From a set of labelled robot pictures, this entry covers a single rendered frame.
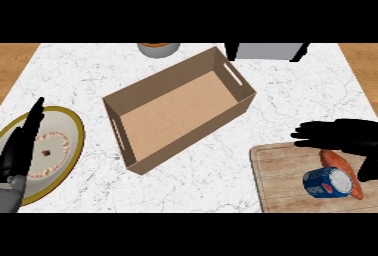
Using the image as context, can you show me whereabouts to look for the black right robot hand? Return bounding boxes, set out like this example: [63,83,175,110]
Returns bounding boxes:
[289,118,378,183]

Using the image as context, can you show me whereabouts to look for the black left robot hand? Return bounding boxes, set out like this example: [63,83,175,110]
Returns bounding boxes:
[0,96,45,179]

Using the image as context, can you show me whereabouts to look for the blue can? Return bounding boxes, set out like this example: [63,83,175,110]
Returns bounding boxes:
[301,166,354,200]

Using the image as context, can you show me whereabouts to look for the wooden cutting board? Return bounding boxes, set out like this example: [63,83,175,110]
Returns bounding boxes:
[248,141,378,214]

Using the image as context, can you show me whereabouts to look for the grey box appliance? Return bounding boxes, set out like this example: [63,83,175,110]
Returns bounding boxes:
[224,42,311,63]

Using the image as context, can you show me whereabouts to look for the brown cardboard box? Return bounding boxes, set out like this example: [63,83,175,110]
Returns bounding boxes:
[100,46,258,176]

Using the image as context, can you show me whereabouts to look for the white gold-rimmed plate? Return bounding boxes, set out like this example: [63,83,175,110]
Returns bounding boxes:
[0,105,85,207]

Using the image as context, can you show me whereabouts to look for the orange sweet potato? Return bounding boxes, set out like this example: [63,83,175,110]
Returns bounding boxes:
[318,149,366,201]

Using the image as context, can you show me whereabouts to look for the grey round cup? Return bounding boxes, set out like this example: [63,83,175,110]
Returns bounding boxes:
[135,42,181,60]

